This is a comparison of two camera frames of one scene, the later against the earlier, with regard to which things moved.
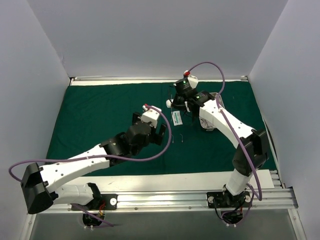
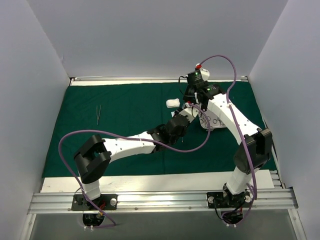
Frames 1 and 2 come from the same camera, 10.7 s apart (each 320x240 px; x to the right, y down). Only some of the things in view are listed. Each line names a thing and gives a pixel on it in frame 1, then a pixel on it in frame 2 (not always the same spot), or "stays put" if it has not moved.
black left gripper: x=152 y=135 -> x=183 y=112
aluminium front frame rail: x=189 y=202 stays put
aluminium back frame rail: x=153 y=78 stays put
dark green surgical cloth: x=93 y=113 stays put
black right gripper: x=179 y=100 -> x=189 y=91
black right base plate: x=222 y=199 stays put
